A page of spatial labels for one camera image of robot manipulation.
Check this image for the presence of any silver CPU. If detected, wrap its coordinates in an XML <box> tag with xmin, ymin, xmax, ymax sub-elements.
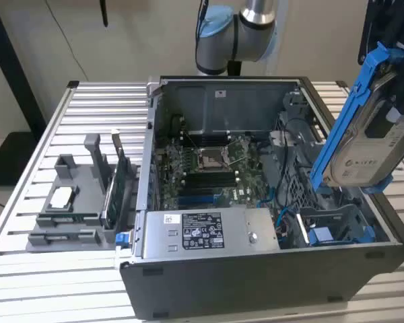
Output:
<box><xmin>50</xmin><ymin>188</ymin><xmax>77</xmax><ymax>208</ymax></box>

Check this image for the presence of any blue expansion slot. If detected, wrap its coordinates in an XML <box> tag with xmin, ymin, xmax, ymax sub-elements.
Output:
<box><xmin>178</xmin><ymin>196</ymin><xmax>223</xmax><ymax>208</ymax></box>

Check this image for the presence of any green motherboard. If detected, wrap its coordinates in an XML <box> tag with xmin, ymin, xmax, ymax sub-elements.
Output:
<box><xmin>154</xmin><ymin>133</ymin><xmax>273</xmax><ymax>211</ymax></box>

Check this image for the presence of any black hanging rod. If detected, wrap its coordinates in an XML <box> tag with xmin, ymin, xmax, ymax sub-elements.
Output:
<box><xmin>99</xmin><ymin>0</ymin><xmax>109</xmax><ymax>27</ymax></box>

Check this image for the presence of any hard disk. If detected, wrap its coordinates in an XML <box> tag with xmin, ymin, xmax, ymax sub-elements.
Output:
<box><xmin>308</xmin><ymin>40</ymin><xmax>404</xmax><ymax>196</ymax></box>

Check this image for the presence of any black metal post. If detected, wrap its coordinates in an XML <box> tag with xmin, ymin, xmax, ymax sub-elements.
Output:
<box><xmin>0</xmin><ymin>0</ymin><xmax>48</xmax><ymax>142</ymax></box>

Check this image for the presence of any thin black wall cable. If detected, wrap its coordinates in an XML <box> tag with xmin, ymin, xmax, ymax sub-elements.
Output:
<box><xmin>43</xmin><ymin>0</ymin><xmax>90</xmax><ymax>81</ymax></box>

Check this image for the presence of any black RAM slot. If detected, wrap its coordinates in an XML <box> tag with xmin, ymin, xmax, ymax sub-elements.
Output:
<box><xmin>181</xmin><ymin>137</ymin><xmax>232</xmax><ymax>143</ymax></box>
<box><xmin>185</xmin><ymin>177</ymin><xmax>238</xmax><ymax>184</ymax></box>
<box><xmin>186</xmin><ymin>171</ymin><xmax>238</xmax><ymax>178</ymax></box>
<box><xmin>184</xmin><ymin>190</ymin><xmax>238</xmax><ymax>199</ymax></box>
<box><xmin>181</xmin><ymin>132</ymin><xmax>232</xmax><ymax>138</ymax></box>
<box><xmin>184</xmin><ymin>184</ymin><xmax>238</xmax><ymax>191</ymax></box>

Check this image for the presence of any blue disk carrier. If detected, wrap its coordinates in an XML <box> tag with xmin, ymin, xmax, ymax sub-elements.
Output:
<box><xmin>308</xmin><ymin>225</ymin><xmax>376</xmax><ymax>245</ymax></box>

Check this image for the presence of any thin metal locking lever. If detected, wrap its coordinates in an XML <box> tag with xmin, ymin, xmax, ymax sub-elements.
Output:
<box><xmin>184</xmin><ymin>131</ymin><xmax>200</xmax><ymax>149</ymax></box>

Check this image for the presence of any green graphics card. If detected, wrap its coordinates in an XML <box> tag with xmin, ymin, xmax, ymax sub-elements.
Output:
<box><xmin>100</xmin><ymin>129</ymin><xmax>135</xmax><ymax>233</ymax></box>

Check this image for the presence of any blue case latch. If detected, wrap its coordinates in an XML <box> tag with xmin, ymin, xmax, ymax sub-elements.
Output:
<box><xmin>115</xmin><ymin>231</ymin><xmax>131</xmax><ymax>250</ymax></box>

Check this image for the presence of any long black cable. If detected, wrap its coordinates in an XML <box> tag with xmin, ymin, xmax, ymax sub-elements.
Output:
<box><xmin>277</xmin><ymin>117</ymin><xmax>312</xmax><ymax>209</ymax></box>

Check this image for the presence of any CPU socket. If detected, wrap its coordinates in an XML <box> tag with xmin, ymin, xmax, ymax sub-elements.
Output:
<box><xmin>197</xmin><ymin>147</ymin><xmax>230</xmax><ymax>171</ymax></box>

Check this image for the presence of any black floor plate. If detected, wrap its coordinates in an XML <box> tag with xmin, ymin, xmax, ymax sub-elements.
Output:
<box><xmin>0</xmin><ymin>132</ymin><xmax>38</xmax><ymax>186</ymax></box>

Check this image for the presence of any dark grey PC case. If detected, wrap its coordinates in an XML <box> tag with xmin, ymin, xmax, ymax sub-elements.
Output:
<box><xmin>119</xmin><ymin>74</ymin><xmax>404</xmax><ymax>321</ymax></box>

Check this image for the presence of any metal disk bay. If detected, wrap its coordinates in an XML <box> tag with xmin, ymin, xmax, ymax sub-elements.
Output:
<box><xmin>298</xmin><ymin>204</ymin><xmax>378</xmax><ymax>246</ymax></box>

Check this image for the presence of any grey parts rack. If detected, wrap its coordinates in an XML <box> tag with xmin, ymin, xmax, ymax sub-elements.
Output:
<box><xmin>26</xmin><ymin>133</ymin><xmax>142</xmax><ymax>253</ymax></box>

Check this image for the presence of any silver power supply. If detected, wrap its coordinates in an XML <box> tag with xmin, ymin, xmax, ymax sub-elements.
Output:
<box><xmin>141</xmin><ymin>207</ymin><xmax>280</xmax><ymax>260</ymax></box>

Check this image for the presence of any blue disk wire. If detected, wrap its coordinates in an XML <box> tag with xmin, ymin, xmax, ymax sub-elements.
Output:
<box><xmin>259</xmin><ymin>186</ymin><xmax>292</xmax><ymax>236</ymax></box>

